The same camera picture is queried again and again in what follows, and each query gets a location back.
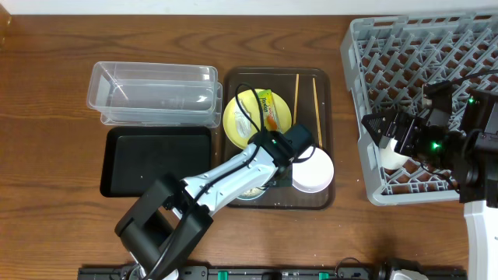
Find light blue bowl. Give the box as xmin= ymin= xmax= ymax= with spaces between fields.
xmin=237 ymin=187 xmax=268 ymax=201

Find white plastic cup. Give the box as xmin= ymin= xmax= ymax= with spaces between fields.
xmin=380 ymin=138 xmax=409 ymax=170

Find green snack wrapper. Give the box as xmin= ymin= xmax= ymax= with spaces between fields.
xmin=258 ymin=89 xmax=281 ymax=131

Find white tissue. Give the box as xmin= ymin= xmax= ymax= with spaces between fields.
xmin=233 ymin=99 xmax=252 ymax=139

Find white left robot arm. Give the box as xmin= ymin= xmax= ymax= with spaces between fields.
xmin=114 ymin=120 xmax=314 ymax=279

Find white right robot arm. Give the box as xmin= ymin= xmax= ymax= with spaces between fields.
xmin=361 ymin=70 xmax=497 ymax=279

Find grey dishwasher rack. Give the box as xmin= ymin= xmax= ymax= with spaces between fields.
xmin=341 ymin=11 xmax=497 ymax=206

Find black waste tray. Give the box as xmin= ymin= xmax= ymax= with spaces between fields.
xmin=100 ymin=127 xmax=212 ymax=198

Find white bowl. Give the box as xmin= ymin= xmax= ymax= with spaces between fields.
xmin=292 ymin=146 xmax=335 ymax=194

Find dark brown serving tray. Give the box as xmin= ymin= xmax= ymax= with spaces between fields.
xmin=219 ymin=67 xmax=335 ymax=210

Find right wooden chopstick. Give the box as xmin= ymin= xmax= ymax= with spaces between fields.
xmin=312 ymin=77 xmax=323 ymax=149

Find wooden chopstick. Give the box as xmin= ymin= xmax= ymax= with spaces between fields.
xmin=293 ymin=73 xmax=300 ymax=124
xmin=312 ymin=77 xmax=323 ymax=149

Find yellow plate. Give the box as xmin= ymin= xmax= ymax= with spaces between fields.
xmin=223 ymin=89 xmax=292 ymax=149

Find left wooden chopstick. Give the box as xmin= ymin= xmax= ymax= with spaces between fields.
xmin=293 ymin=73 xmax=300 ymax=124

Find clear plastic container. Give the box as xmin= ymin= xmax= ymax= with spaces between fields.
xmin=86 ymin=61 xmax=223 ymax=128

